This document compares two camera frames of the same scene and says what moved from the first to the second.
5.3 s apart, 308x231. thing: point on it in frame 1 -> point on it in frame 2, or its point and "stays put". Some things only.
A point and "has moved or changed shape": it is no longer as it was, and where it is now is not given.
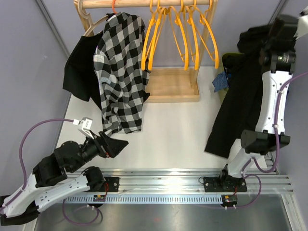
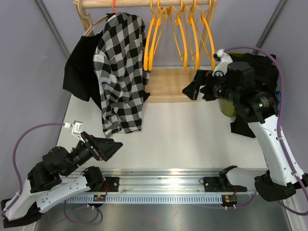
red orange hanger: [113, 6] stays put
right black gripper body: [265, 39] -> [217, 87]
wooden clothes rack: [164, 85] stays put
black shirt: [237, 110] has moved or changed shape
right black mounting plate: [224, 183] stays put
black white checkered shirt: [122, 72] stays put
